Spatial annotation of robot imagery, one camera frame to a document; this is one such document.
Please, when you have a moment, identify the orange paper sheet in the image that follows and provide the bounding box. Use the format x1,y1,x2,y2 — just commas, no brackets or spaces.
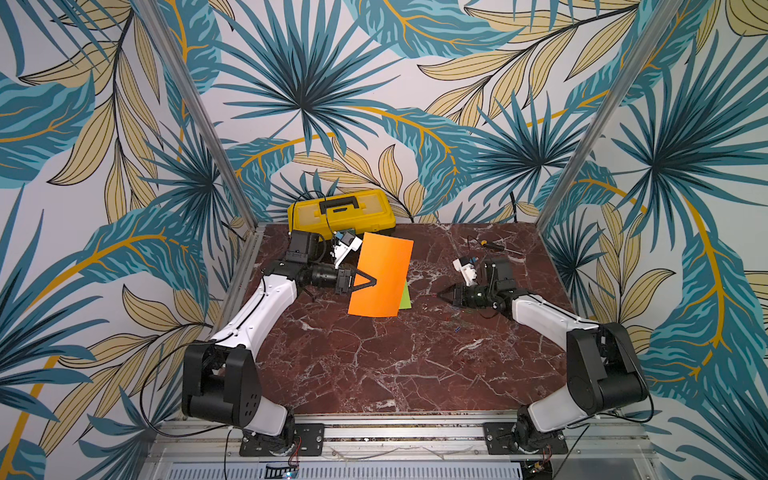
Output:
348,232,414,318

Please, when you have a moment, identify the lime green paper sheet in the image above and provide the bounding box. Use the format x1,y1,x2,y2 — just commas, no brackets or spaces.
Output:
399,283,412,310

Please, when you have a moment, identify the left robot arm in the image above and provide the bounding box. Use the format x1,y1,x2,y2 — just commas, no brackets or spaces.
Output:
181,230,377,456

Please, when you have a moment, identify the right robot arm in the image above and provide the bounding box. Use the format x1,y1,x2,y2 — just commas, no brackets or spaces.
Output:
439,256,650,454

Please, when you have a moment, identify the small black orange tool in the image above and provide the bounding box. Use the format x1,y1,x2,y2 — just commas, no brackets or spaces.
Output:
480,240,506,252

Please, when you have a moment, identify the yellow black toolbox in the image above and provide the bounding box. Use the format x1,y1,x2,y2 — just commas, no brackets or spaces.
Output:
287,190,396,241

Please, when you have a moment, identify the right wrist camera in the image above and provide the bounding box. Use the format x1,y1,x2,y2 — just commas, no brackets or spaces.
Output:
452,256,478,287

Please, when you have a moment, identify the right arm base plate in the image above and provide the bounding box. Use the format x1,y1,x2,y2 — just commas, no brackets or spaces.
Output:
482,422,568,455

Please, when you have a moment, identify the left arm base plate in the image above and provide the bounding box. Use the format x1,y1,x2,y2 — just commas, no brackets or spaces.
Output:
239,422,325,458

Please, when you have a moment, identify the aluminium front frame rail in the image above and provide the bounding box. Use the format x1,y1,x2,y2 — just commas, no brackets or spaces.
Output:
138,411,665,479

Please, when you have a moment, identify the left aluminium corner post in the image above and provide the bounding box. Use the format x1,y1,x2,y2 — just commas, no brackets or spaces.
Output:
135,0,258,232

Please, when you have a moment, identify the aluminium corner post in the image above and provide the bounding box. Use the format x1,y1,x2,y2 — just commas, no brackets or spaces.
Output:
135,0,258,232
536,0,682,234

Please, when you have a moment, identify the right aluminium corner post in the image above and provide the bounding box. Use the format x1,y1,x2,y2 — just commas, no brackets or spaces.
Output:
536,0,682,234

